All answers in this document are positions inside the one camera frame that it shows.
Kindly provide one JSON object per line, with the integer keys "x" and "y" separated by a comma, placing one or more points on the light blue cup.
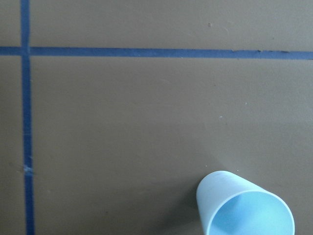
{"x": 231, "y": 205}

